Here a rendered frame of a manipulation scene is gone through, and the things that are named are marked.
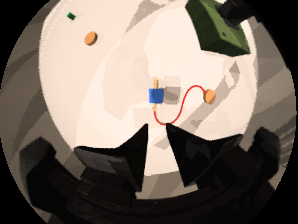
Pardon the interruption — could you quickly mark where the blue cube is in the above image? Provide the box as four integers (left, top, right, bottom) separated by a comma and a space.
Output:
149, 88, 164, 104

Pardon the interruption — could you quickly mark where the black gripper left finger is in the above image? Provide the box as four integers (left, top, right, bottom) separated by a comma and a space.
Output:
73, 124, 149, 192

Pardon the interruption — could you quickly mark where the green cylinder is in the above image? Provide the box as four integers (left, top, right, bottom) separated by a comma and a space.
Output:
67, 12, 76, 20

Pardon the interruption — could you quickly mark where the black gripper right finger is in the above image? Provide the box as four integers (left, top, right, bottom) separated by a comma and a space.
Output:
165, 123, 245, 188

